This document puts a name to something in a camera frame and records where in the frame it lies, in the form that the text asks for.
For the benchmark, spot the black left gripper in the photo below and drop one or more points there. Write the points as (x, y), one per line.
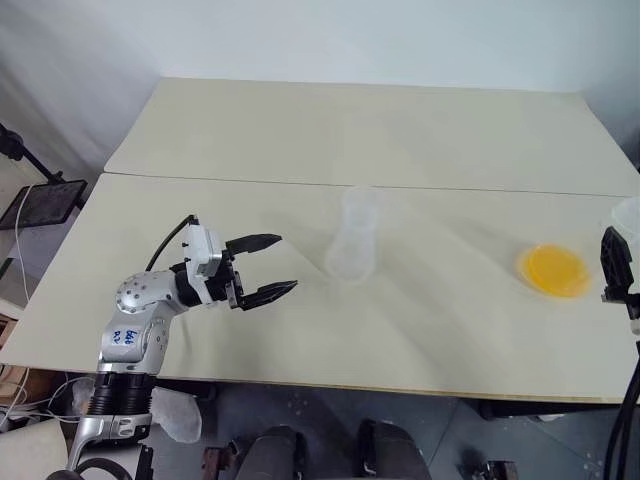
(223, 283)

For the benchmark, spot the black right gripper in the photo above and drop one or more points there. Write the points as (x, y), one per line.
(625, 299)

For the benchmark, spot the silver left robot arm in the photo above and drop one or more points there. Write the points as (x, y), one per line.
(131, 334)

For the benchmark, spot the translucent plastic bottle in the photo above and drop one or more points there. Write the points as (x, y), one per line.
(352, 242)

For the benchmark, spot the crumpled clear plastic bag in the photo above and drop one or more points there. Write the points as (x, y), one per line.
(176, 415)

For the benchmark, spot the dark rounded shape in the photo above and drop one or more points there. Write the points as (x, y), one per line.
(392, 450)
(281, 452)

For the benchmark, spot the black tablet on stand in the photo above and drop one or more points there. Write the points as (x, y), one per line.
(42, 204)

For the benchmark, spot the brown cardboard box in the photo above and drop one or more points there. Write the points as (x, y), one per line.
(25, 382)

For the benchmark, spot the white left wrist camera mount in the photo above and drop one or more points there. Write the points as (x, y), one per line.
(202, 249)

